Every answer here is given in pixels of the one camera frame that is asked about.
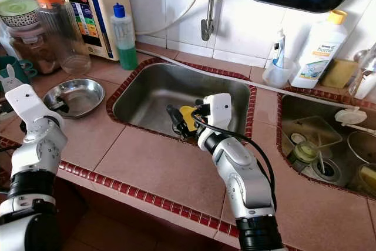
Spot clear pitcher orange lid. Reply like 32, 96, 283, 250
29, 0, 92, 76

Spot yellow sponge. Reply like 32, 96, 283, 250
320, 58, 360, 89

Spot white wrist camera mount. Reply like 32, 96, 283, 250
203, 92, 233, 140
6, 83, 51, 126

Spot chrome faucet green cap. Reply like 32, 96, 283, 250
347, 42, 376, 101

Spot yellow plastic bowl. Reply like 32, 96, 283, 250
176, 105, 204, 135

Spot teal mug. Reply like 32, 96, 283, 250
0, 56, 39, 88

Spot patterned bowl green lid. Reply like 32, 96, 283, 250
0, 0, 42, 28

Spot round steel bowl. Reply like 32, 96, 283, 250
347, 130, 376, 167

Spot steel wall faucet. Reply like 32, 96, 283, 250
200, 0, 217, 42

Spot round steel plate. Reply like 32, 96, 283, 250
42, 78, 106, 120

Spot white detergent bottle yellow cap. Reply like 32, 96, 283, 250
291, 9, 349, 89

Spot white blue toothpaste tube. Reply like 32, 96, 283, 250
273, 28, 288, 70

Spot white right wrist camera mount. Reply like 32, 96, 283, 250
203, 92, 233, 140

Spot glass jar brown contents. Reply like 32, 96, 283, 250
12, 25, 60, 75

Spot small glass jar green contents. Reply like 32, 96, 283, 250
288, 141, 318, 166

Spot clear plastic cup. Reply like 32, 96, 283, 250
261, 60, 295, 89

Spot steel sink basin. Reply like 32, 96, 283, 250
276, 92, 376, 203
107, 58, 257, 146

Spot beige water ionizer appliance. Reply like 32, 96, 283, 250
56, 0, 136, 61

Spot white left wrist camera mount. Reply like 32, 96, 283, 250
6, 83, 51, 126

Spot green soap bottle blue cap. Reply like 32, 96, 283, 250
110, 3, 138, 71

